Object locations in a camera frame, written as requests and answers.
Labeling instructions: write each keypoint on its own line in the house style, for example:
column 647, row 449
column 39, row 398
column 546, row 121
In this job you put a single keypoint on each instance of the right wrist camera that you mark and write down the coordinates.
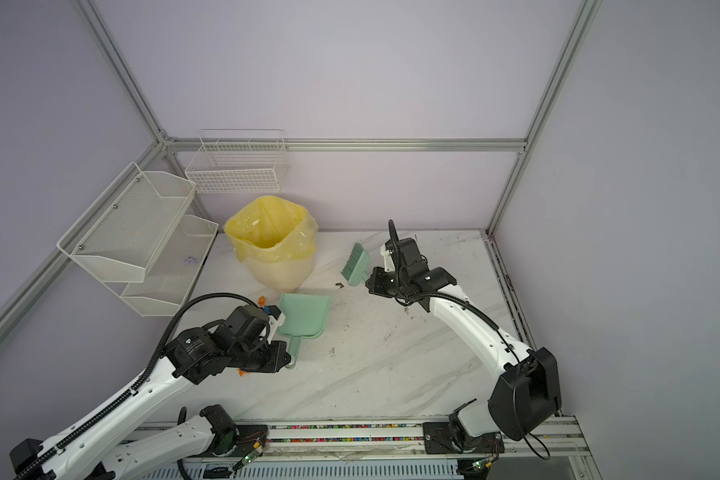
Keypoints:
column 386, row 254

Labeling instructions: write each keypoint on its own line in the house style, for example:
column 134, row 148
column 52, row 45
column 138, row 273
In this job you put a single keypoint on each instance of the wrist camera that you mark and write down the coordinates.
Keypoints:
column 386, row 254
column 275, row 319

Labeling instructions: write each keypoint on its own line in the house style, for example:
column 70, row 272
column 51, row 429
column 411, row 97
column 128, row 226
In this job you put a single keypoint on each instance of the green hand brush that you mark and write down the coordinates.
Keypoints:
column 356, row 268

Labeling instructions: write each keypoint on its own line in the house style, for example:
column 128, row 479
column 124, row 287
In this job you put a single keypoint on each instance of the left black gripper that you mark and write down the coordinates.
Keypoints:
column 277, row 350

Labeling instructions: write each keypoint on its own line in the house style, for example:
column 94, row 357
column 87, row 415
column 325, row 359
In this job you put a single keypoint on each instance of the bin with yellow bag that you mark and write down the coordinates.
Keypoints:
column 275, row 239

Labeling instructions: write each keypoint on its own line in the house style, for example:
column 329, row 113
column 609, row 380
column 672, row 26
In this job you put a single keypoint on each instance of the white wire basket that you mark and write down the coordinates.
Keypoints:
column 239, row 161

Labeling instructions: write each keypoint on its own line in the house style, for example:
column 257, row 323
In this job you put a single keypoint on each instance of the green plastic dustpan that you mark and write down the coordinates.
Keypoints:
column 304, row 318

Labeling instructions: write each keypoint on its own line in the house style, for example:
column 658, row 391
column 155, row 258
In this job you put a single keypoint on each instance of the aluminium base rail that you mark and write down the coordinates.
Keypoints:
column 385, row 449

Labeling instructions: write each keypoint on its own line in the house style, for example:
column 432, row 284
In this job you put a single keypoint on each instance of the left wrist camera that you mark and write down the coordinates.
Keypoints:
column 275, row 319

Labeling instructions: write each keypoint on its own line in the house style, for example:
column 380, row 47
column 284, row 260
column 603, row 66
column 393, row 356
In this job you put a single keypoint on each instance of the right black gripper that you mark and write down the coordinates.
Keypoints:
column 373, row 286

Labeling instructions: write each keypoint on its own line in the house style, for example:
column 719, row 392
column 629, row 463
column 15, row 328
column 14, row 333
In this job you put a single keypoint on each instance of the white mesh two-tier shelf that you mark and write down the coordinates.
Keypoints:
column 142, row 241

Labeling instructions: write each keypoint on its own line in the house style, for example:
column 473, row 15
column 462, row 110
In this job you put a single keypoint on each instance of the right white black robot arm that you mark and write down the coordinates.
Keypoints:
column 526, row 387

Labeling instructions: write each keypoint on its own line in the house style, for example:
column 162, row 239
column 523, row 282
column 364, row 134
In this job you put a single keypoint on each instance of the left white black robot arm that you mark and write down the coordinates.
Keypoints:
column 180, row 361

